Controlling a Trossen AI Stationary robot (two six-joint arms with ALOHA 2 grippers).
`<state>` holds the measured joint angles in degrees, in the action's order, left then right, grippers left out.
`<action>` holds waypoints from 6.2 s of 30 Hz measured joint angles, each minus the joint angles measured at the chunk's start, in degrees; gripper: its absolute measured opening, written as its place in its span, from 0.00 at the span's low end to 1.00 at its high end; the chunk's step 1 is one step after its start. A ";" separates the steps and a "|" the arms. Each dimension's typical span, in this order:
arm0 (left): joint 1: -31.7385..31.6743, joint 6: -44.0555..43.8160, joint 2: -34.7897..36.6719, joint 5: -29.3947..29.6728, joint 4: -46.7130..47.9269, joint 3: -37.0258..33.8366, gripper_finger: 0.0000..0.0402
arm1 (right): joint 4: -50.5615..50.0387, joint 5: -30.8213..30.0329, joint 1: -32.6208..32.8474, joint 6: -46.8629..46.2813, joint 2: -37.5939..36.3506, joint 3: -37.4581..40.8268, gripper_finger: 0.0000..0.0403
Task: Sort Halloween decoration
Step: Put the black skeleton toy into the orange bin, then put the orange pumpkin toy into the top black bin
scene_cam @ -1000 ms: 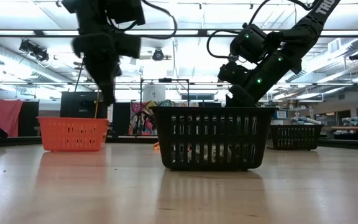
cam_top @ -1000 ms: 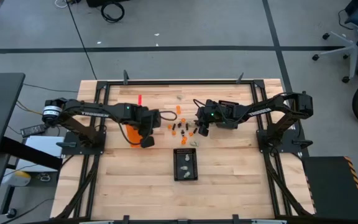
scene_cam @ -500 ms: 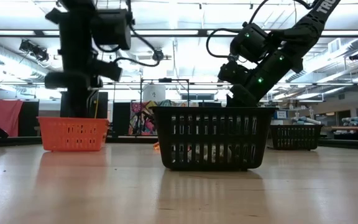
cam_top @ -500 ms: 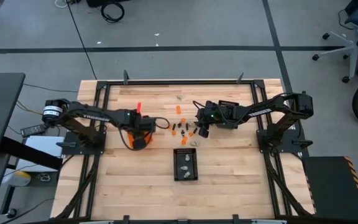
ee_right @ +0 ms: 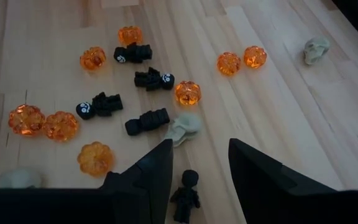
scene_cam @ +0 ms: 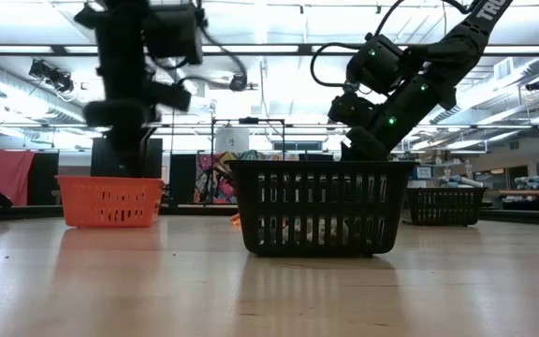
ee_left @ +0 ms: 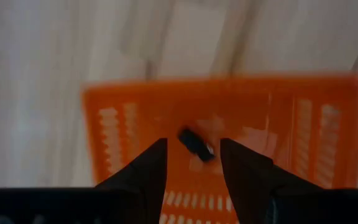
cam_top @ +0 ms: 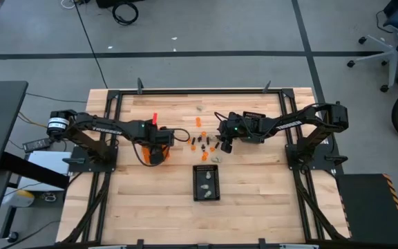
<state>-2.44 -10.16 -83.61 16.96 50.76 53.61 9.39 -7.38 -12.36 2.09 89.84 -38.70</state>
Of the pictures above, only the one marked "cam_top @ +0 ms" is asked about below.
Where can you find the white and yellow round object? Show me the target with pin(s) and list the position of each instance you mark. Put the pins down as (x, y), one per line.
(19, 198)

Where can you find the black desk crossbeam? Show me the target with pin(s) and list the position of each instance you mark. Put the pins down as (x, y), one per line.
(33, 169)

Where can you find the white box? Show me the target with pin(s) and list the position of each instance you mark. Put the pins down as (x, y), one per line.
(47, 160)

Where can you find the red tag on arm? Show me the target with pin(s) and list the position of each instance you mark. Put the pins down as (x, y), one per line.
(155, 118)

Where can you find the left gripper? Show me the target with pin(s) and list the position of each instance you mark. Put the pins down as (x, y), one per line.
(161, 136)

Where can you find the white and blue office chair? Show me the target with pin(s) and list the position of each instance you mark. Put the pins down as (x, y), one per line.
(394, 58)

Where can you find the black power adapter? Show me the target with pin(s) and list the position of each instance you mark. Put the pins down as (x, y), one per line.
(36, 144)

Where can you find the black slotted plastic basket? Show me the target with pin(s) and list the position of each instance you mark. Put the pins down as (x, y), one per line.
(199, 180)
(254, 115)

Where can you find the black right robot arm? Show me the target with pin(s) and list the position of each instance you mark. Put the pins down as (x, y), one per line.
(316, 112)

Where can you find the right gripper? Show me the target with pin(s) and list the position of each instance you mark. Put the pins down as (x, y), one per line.
(237, 133)

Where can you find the black aluminium table frame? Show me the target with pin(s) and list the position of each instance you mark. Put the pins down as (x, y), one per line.
(202, 91)

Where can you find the orange slotted plastic basket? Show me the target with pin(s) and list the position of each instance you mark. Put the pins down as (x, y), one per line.
(145, 155)

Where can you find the black platform with hazard stripes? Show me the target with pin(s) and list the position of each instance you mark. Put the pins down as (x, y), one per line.
(368, 207)

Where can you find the pale grey plastic skull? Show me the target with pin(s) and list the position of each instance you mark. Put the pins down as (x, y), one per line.
(207, 194)
(208, 175)
(216, 159)
(204, 187)
(211, 137)
(200, 108)

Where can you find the black equipment case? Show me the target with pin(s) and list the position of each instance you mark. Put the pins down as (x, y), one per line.
(105, 2)

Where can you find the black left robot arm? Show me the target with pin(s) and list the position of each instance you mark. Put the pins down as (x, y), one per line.
(130, 128)

